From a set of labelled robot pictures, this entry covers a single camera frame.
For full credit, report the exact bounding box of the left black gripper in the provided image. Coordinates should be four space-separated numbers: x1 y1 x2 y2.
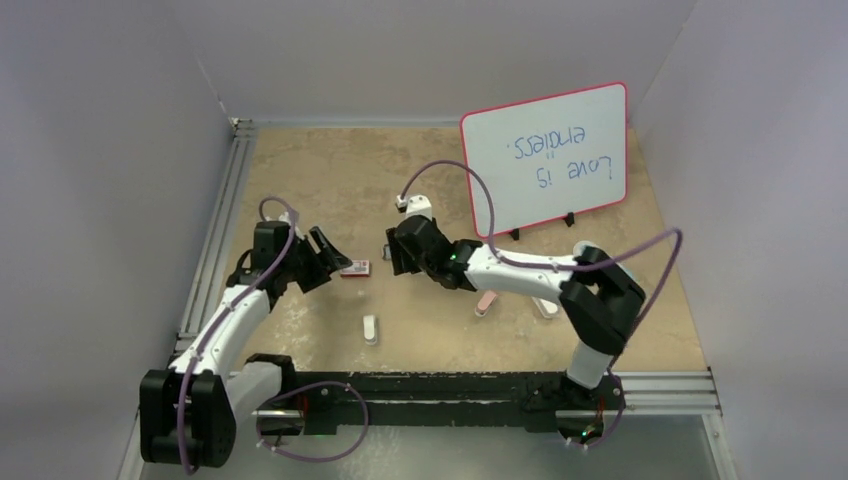
279 228 350 292

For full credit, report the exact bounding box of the red staple box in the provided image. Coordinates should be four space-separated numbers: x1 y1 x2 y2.
339 260 371 278

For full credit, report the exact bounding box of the pink and white stapler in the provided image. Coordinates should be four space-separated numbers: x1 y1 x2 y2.
474 290 498 317

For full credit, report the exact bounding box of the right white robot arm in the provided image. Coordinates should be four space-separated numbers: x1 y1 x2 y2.
386 215 646 407

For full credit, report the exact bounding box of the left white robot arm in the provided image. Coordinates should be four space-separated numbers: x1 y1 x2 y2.
139 220 353 474

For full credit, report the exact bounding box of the red-framed whiteboard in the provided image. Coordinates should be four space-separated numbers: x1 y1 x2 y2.
459 82 629 238

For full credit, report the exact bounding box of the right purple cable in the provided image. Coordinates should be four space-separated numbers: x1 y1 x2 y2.
396 160 684 452

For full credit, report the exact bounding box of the aluminium frame rail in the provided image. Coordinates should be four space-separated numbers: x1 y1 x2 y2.
174 119 259 355

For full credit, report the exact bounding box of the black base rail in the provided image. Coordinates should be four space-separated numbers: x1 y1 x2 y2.
256 371 626 441

